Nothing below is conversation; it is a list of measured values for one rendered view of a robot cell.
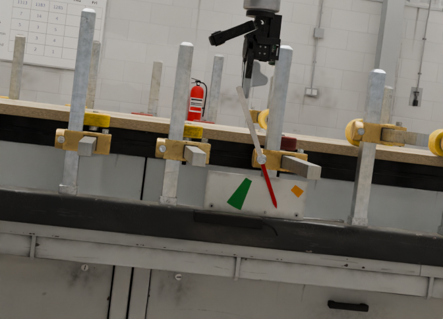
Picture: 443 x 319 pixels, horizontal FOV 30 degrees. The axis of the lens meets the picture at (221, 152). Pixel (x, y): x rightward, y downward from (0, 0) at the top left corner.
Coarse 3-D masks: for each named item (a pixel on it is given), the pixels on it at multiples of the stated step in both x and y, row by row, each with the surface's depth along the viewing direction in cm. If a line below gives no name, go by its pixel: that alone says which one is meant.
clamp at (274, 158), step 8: (256, 152) 210; (264, 152) 210; (272, 152) 210; (280, 152) 210; (288, 152) 210; (272, 160) 210; (280, 160) 210; (304, 160) 211; (272, 168) 210; (280, 168) 210
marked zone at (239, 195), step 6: (246, 180) 210; (240, 186) 209; (246, 186) 210; (234, 192) 209; (240, 192) 210; (246, 192) 210; (234, 198) 210; (240, 198) 210; (234, 204) 210; (240, 204) 210
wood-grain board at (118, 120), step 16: (0, 112) 221; (16, 112) 221; (32, 112) 222; (48, 112) 222; (64, 112) 223; (112, 112) 284; (128, 128) 225; (144, 128) 226; (160, 128) 226; (208, 128) 232; (224, 128) 257; (240, 128) 288; (304, 144) 231; (320, 144) 232; (336, 144) 232; (400, 160) 235; (416, 160) 235; (432, 160) 236
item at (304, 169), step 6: (288, 156) 209; (282, 162) 209; (288, 162) 202; (294, 162) 195; (300, 162) 189; (306, 162) 190; (288, 168) 201; (294, 168) 194; (300, 168) 188; (306, 168) 182; (312, 168) 181; (318, 168) 181; (300, 174) 187; (306, 174) 182; (312, 174) 181; (318, 174) 181
